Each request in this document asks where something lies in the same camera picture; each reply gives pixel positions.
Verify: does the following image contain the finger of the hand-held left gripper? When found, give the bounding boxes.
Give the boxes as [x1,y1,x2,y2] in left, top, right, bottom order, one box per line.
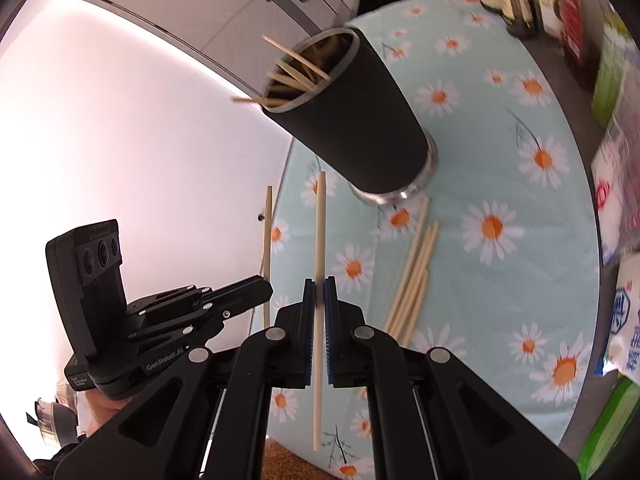
[134,281,275,357]
[129,275,267,317]

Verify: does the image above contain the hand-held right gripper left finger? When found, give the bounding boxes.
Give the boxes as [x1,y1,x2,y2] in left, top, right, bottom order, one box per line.
[52,276,318,480]

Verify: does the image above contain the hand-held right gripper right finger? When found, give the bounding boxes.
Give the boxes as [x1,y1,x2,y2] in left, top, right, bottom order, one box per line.
[322,275,583,480]

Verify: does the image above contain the single bamboo chopstick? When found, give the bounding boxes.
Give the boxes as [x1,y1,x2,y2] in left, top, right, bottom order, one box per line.
[260,185,275,333]
[311,171,328,453]

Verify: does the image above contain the pile of bamboo chopsticks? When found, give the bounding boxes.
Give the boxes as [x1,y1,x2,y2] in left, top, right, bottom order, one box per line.
[384,196,441,347]

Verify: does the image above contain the black cylindrical utensil holder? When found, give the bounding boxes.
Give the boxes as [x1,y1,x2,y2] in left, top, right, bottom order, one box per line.
[260,26,438,206]

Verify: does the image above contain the bunch of bamboo chopsticks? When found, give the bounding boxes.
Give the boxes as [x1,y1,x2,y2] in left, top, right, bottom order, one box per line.
[231,35,333,111]

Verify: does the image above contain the person's left hand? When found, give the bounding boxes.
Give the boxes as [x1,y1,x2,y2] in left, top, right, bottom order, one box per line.
[82,391,132,441]

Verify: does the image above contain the brown textured mat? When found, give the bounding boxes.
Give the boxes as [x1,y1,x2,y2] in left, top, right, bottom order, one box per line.
[265,439,341,480]

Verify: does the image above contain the daisy print tablecloth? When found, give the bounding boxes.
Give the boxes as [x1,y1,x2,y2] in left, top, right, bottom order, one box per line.
[260,0,601,478]

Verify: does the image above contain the grey door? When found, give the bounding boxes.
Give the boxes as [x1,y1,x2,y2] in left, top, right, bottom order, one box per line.
[80,0,361,93]

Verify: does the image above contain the green plastic bag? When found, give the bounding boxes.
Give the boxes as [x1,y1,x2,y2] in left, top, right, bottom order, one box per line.
[575,377,640,480]

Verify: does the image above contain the blue and white salt bag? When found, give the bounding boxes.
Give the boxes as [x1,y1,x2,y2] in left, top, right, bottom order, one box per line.
[597,255,640,376]

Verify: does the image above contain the transparent bag white granules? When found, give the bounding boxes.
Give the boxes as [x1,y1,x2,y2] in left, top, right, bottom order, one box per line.
[590,80,640,266]

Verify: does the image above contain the clear bottle white green label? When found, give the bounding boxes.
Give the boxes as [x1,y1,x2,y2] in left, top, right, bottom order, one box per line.
[527,0,566,43]

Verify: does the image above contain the tall dark bottle red label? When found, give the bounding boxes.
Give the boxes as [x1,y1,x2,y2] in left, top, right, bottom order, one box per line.
[557,0,601,92]

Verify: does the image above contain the glass jug black handle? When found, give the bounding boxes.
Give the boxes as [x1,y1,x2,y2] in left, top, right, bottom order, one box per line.
[25,380,78,448]

